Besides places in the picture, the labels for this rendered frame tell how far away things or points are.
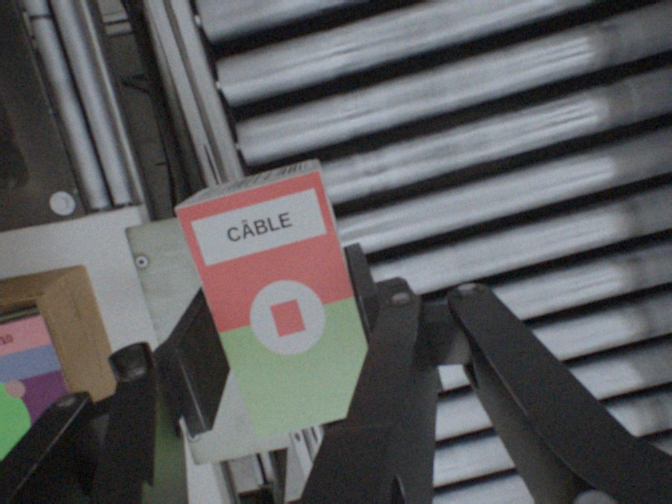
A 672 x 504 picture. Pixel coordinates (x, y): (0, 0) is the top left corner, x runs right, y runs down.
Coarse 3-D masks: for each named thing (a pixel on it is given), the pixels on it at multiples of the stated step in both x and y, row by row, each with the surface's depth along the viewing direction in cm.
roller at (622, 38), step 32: (576, 32) 54; (608, 32) 54; (640, 32) 54; (448, 64) 55; (480, 64) 54; (512, 64) 54; (544, 64) 54; (576, 64) 54; (608, 64) 55; (352, 96) 55; (384, 96) 54; (416, 96) 54; (448, 96) 54; (480, 96) 55; (256, 128) 54; (288, 128) 54; (320, 128) 54; (352, 128) 55; (384, 128) 56; (256, 160) 56
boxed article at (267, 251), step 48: (240, 192) 19; (288, 192) 19; (192, 240) 19; (240, 240) 19; (288, 240) 19; (336, 240) 19; (240, 288) 19; (288, 288) 20; (336, 288) 20; (240, 336) 20; (288, 336) 20; (336, 336) 20; (240, 384) 20; (288, 384) 21; (336, 384) 21; (288, 432) 21
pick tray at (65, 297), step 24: (0, 288) 51; (24, 288) 50; (48, 288) 49; (72, 288) 53; (0, 312) 57; (48, 312) 48; (72, 312) 52; (96, 312) 57; (72, 336) 51; (96, 336) 56; (72, 360) 50; (96, 360) 55; (72, 384) 50; (96, 384) 54
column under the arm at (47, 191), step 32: (0, 0) 49; (0, 32) 50; (0, 64) 51; (32, 64) 51; (0, 96) 51; (32, 96) 51; (0, 128) 50; (32, 128) 52; (0, 160) 49; (32, 160) 53; (64, 160) 53; (0, 192) 50; (32, 192) 54; (64, 192) 54; (0, 224) 54; (32, 224) 54
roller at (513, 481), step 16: (656, 432) 69; (464, 480) 70; (480, 480) 69; (496, 480) 68; (512, 480) 68; (448, 496) 68; (464, 496) 68; (480, 496) 67; (496, 496) 67; (512, 496) 67; (528, 496) 67
